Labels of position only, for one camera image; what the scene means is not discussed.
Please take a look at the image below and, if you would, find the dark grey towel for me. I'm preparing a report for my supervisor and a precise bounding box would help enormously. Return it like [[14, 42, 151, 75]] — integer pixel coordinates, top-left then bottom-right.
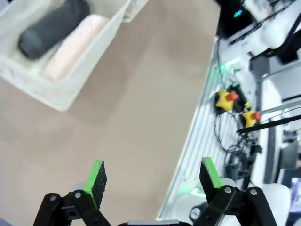
[[18, 0, 91, 60]]

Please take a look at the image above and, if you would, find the grey metal box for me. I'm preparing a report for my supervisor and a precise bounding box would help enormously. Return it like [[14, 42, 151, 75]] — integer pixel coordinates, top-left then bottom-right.
[[249, 55, 301, 102]]

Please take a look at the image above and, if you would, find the laptop screen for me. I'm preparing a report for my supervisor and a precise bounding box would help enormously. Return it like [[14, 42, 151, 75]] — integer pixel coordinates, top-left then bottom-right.
[[277, 168, 301, 213]]

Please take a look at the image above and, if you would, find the aluminium rail frame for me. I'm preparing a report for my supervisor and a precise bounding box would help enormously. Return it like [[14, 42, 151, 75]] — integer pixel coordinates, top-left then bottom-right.
[[156, 35, 283, 220]]

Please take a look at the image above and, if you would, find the black metal rod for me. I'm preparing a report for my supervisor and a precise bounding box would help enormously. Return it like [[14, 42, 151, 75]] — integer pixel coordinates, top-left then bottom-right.
[[237, 115, 301, 135]]

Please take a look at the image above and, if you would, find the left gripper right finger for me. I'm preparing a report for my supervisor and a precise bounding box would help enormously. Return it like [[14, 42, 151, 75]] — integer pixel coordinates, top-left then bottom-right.
[[187, 156, 278, 226]]

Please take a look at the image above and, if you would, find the black handheld switch device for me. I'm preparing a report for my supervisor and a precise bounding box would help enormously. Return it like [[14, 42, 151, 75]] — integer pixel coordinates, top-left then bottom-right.
[[229, 81, 251, 109]]

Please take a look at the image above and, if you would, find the pink towel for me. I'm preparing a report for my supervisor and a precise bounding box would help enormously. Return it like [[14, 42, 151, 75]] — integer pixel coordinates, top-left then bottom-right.
[[40, 14, 110, 82]]

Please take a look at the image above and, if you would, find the coiled black cable bundle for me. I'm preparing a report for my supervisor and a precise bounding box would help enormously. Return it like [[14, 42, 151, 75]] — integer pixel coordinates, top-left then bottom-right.
[[225, 145, 262, 189]]

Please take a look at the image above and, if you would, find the yellow emergency stop button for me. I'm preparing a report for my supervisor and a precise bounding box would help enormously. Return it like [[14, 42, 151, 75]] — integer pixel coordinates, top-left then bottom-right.
[[214, 89, 238, 112], [240, 110, 261, 129]]

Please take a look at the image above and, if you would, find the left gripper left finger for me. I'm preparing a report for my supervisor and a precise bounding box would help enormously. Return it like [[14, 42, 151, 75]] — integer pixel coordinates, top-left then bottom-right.
[[32, 160, 111, 226]]

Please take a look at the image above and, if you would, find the black control box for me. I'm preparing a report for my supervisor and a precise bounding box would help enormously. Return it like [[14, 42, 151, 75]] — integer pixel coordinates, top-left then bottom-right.
[[217, 0, 256, 40]]

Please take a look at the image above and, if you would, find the beige fabric basket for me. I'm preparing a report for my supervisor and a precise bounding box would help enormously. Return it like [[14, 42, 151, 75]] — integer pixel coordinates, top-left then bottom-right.
[[0, 0, 133, 113]]

